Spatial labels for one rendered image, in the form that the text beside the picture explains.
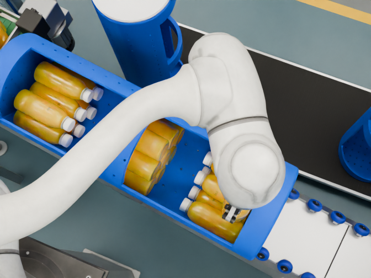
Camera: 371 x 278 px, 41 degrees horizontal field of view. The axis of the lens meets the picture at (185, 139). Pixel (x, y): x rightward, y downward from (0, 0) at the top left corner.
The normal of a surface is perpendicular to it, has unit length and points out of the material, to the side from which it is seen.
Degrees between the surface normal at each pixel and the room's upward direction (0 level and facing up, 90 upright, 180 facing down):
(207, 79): 5
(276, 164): 23
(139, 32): 90
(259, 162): 4
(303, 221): 0
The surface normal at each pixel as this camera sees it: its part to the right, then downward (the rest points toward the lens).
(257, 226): -0.26, 0.15
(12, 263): 0.88, -0.44
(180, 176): -0.01, -0.32
